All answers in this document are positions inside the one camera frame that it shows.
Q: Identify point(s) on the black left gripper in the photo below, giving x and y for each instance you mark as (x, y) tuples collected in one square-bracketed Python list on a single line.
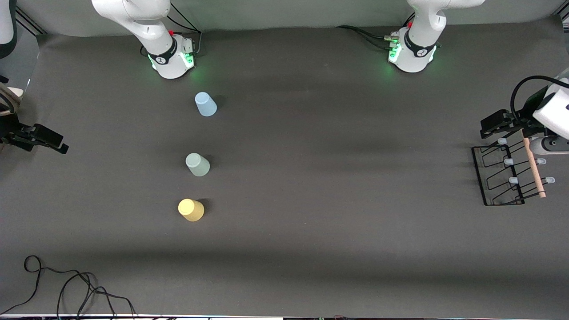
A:
[(530, 108)]

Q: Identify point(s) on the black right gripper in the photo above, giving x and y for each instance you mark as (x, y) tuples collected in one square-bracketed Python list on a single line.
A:
[(10, 132)]

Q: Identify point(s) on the pale green plastic cup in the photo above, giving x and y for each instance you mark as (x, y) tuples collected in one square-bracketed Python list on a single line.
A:
[(198, 165)]

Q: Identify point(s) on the yellow plastic cup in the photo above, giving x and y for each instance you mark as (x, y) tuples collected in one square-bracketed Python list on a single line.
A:
[(191, 210)]

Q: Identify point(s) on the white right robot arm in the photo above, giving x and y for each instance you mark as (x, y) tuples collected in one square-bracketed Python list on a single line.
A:
[(151, 26)]

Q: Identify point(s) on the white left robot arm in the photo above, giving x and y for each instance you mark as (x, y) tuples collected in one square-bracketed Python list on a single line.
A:
[(418, 44)]

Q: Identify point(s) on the light blue plastic cup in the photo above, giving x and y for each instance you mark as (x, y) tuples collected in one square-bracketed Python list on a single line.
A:
[(206, 105)]

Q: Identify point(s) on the beige background box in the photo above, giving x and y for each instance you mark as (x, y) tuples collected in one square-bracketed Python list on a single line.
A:
[(15, 92)]

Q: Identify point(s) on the dark grey table mat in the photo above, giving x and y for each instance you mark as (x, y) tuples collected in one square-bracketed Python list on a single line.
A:
[(355, 244)]

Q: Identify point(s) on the black frame rail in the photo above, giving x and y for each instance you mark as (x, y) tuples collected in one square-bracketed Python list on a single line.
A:
[(31, 22)]

